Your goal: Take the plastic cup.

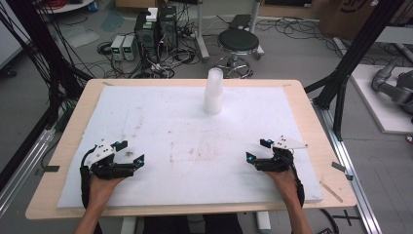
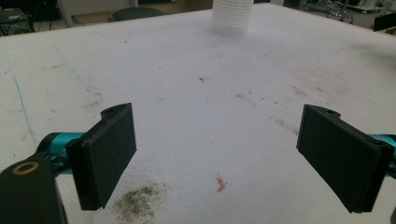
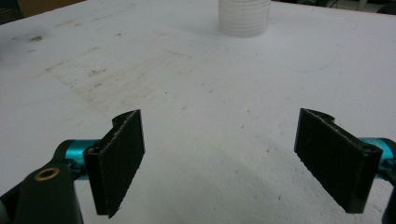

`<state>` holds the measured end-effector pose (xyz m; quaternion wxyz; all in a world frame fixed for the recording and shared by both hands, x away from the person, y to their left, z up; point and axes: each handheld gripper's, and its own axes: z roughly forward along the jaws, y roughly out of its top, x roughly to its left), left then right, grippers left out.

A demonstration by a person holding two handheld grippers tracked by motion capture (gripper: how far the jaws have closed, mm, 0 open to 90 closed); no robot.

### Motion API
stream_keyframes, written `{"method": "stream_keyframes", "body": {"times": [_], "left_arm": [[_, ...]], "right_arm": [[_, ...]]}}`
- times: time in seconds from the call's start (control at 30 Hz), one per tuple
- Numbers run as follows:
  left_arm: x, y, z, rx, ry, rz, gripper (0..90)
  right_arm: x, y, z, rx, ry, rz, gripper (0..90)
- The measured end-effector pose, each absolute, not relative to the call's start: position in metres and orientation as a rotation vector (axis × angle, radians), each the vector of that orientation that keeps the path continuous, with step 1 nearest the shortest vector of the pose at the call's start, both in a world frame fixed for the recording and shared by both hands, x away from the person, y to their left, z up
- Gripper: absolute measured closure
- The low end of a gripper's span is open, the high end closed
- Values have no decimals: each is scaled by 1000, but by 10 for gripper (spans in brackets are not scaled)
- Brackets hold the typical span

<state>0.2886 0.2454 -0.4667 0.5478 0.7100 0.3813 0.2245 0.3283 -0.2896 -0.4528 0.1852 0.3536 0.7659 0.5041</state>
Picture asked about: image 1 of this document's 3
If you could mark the grey power supply unit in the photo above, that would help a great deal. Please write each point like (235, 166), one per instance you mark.
(117, 48)
(129, 48)

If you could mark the black computer tower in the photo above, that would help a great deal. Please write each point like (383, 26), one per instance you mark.
(146, 39)
(168, 29)

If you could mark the thin wooden stick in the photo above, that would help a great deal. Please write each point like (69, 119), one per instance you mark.
(331, 191)

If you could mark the person's right hand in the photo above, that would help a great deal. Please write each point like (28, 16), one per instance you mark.
(287, 185)

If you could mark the black tape strip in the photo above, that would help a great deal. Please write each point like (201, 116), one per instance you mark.
(52, 168)

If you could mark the black round stool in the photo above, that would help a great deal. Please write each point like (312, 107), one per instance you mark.
(238, 40)

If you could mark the grey stand leg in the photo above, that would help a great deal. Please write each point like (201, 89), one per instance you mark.
(256, 19)
(201, 35)

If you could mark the black metal frame post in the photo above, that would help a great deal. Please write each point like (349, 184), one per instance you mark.
(354, 55)
(42, 48)

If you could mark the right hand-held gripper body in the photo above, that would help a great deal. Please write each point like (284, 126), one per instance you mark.
(276, 162)

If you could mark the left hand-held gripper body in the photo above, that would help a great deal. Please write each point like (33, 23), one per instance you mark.
(101, 155)

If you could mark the white foam mat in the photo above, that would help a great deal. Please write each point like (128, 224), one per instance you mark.
(195, 130)

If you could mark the person's left hand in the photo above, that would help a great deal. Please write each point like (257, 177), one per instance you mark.
(100, 190)

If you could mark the aluminium rail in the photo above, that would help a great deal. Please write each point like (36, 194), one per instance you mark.
(354, 182)
(22, 172)

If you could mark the stack of translucent plastic cups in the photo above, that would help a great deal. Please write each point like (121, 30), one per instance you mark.
(213, 96)

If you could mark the cardboard box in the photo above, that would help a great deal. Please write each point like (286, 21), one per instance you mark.
(347, 16)

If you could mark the grey metal bracket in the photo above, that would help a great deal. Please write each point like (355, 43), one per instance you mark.
(339, 167)

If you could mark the white platform board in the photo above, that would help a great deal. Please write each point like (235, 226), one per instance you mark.
(380, 110)

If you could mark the wooden table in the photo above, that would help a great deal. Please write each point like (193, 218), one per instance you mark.
(311, 130)

